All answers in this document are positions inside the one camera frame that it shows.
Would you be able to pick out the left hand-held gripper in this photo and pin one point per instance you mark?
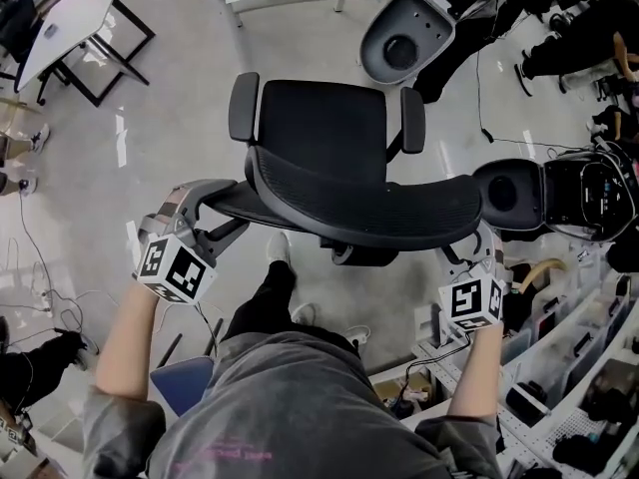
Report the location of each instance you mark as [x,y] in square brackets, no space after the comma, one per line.
[175,272]

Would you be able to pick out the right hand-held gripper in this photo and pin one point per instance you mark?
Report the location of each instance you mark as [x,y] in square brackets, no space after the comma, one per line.
[471,302]

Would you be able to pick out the black office chair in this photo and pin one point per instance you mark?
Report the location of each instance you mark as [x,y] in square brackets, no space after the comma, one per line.
[15,33]
[324,133]

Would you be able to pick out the person's left forearm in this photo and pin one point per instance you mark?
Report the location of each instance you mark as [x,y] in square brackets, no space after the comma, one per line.
[127,347]

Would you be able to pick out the person's right forearm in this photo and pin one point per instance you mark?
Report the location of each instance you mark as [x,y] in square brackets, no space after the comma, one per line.
[476,372]

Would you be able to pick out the blue chair seat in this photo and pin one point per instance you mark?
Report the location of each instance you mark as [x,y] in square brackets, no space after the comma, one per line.
[182,384]

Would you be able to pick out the black shell backpack rig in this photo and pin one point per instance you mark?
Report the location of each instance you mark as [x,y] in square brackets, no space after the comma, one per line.
[509,192]

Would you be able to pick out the person's left white shoe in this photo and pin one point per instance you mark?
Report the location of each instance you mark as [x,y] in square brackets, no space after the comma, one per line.
[278,247]

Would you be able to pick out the person's white shoe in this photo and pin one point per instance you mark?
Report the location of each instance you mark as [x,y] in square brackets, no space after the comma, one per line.
[305,313]
[278,247]

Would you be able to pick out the person's black trousers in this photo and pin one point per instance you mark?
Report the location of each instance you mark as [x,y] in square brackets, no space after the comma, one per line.
[269,307]

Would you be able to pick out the person's right white shoe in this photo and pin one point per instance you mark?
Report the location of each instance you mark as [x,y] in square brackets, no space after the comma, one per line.
[305,313]

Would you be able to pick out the white power strip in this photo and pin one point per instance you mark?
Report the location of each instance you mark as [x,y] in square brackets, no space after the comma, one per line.
[47,302]
[358,336]

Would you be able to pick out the white storage shelf rack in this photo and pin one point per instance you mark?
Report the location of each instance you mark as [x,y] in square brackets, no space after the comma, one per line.
[564,367]

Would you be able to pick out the person's grey shirt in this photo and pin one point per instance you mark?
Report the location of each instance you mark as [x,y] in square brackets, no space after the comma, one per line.
[289,417]

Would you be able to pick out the white shell backpack rig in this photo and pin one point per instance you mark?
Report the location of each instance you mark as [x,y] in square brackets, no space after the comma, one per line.
[399,43]

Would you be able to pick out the white side table black legs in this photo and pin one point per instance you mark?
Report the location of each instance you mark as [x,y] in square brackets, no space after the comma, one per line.
[70,23]

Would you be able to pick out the small grey round object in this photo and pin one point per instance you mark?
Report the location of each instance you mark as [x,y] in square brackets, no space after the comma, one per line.
[50,30]

